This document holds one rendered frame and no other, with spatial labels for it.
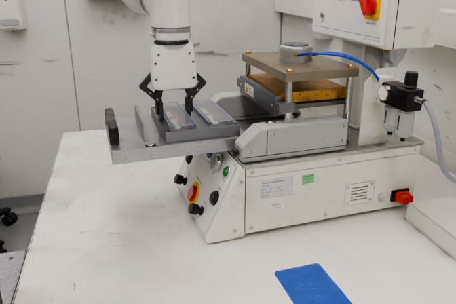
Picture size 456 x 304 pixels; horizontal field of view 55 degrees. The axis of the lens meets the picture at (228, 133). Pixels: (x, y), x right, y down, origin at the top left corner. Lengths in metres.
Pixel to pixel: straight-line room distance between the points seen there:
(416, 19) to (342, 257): 0.53
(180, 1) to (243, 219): 0.48
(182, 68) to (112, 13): 1.57
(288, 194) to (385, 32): 0.40
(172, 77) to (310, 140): 0.33
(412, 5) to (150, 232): 0.76
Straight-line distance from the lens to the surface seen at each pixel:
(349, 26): 1.12
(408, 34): 1.04
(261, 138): 0.92
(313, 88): 1.03
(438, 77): 1.52
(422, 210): 1.11
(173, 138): 0.93
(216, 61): 2.61
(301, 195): 1.01
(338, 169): 1.03
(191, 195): 1.09
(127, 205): 1.16
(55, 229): 1.11
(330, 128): 0.99
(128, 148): 0.91
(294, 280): 0.90
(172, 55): 0.96
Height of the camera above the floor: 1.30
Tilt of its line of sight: 20 degrees down
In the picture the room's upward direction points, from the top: straight up
